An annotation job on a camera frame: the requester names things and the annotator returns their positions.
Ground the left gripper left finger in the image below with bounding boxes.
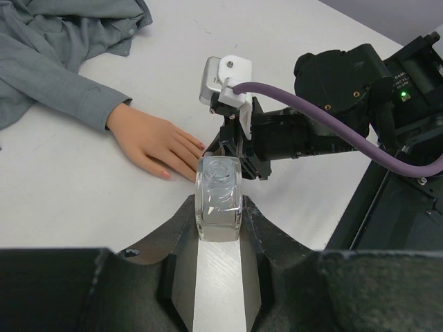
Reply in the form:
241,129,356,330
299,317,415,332
1,197,198,331

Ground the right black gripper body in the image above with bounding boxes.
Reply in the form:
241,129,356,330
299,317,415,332
204,96,271,181

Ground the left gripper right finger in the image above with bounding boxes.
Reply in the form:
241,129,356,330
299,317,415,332
239,196,442,331

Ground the clear nail polish bottle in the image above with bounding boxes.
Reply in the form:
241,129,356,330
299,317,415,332
195,156,243,242

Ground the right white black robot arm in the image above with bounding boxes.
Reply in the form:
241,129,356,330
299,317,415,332
199,28,442,180

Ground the mannequin hand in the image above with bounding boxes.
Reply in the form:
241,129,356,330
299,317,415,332
106,103,205,182

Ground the grey crumpled shirt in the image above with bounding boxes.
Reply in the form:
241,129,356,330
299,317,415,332
1,0,152,131

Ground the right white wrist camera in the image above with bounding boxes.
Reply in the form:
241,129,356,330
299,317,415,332
199,55,253,140

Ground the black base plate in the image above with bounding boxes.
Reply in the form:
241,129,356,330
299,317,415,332
326,162,442,251

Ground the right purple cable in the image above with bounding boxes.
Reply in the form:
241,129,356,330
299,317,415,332
233,82,443,178

